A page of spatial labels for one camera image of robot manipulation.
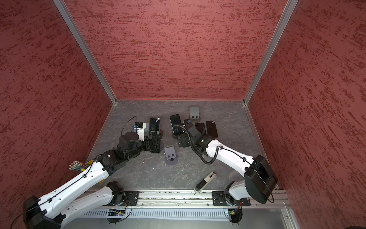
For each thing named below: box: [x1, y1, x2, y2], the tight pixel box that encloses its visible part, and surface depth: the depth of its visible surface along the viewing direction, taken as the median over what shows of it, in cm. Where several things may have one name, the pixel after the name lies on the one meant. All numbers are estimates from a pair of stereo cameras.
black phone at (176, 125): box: [169, 114, 184, 136], surface depth 97 cm
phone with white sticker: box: [205, 120, 218, 138], surface depth 108 cm
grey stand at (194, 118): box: [189, 106, 201, 125], surface depth 106 cm
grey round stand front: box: [163, 145, 179, 166], surface depth 85 cm
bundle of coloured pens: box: [68, 160, 89, 172], surface depth 71 cm
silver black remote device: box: [193, 171, 216, 194], surface depth 78 cm
